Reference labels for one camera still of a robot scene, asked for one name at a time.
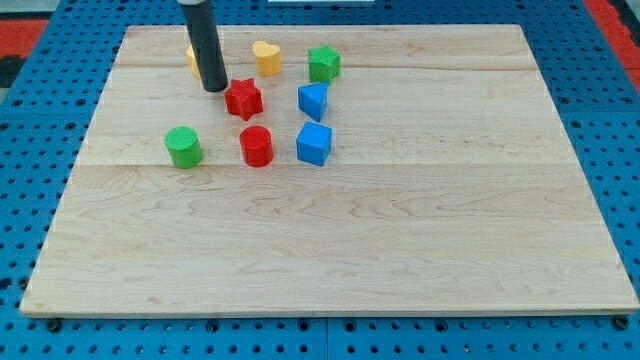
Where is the red star block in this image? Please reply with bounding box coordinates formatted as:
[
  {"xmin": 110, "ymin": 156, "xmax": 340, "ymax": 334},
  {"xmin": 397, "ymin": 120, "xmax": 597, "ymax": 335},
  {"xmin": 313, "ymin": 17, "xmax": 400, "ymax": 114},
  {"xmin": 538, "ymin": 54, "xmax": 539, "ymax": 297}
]
[{"xmin": 224, "ymin": 78, "xmax": 264, "ymax": 121}]

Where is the blue triangle block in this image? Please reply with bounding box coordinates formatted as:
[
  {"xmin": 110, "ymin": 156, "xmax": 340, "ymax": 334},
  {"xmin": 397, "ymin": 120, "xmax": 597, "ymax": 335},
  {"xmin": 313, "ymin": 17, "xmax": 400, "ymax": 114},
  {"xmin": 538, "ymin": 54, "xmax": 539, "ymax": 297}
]
[{"xmin": 297, "ymin": 82, "xmax": 329, "ymax": 122}]

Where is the light wooden board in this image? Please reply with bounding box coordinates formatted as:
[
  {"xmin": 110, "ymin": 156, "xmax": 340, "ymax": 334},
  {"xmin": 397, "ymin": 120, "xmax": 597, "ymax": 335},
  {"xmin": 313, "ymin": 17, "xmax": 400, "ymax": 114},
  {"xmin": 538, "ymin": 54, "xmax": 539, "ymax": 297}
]
[{"xmin": 20, "ymin": 25, "xmax": 639, "ymax": 319}]

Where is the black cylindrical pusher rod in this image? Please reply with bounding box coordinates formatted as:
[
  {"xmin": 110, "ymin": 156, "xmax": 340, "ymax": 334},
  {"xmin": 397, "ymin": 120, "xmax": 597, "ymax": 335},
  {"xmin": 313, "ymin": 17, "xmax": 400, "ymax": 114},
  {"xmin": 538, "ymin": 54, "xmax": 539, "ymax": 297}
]
[{"xmin": 178, "ymin": 0, "xmax": 228, "ymax": 93}]

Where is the green cylinder block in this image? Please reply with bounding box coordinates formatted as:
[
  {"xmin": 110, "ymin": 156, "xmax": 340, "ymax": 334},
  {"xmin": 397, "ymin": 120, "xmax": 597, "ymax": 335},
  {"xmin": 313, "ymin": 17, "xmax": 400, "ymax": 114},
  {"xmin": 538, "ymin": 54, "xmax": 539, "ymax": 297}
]
[{"xmin": 164, "ymin": 126, "xmax": 203, "ymax": 169}]

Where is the blue cube block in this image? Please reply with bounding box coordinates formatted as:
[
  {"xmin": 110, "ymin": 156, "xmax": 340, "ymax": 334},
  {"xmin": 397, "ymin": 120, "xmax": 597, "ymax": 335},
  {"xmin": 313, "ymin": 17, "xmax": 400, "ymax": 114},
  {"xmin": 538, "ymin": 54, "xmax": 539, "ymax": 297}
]
[{"xmin": 296, "ymin": 122, "xmax": 333, "ymax": 166}]

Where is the green star block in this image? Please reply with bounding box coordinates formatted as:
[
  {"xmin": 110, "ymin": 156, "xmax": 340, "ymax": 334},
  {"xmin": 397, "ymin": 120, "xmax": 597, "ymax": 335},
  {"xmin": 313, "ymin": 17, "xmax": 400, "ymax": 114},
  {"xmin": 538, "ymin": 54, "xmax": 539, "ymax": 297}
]
[{"xmin": 308, "ymin": 45, "xmax": 341, "ymax": 84}]

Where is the yellow heart block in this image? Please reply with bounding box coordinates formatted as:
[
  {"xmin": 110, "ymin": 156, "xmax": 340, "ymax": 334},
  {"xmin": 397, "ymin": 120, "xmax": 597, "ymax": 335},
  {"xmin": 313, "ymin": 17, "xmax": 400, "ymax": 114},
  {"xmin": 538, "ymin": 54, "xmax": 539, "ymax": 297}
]
[{"xmin": 252, "ymin": 40, "xmax": 282, "ymax": 77}]

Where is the yellow hexagon block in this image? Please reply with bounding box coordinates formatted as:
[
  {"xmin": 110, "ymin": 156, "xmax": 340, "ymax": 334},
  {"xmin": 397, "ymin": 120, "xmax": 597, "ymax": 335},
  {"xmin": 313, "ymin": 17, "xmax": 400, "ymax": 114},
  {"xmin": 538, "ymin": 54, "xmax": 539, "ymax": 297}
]
[{"xmin": 185, "ymin": 45, "xmax": 201, "ymax": 78}]

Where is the red cylinder block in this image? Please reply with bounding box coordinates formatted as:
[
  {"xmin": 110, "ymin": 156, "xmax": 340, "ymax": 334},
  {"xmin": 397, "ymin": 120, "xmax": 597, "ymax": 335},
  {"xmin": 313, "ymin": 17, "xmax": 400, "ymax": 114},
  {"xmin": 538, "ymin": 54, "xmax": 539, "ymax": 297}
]
[{"xmin": 239, "ymin": 126, "xmax": 274, "ymax": 167}]

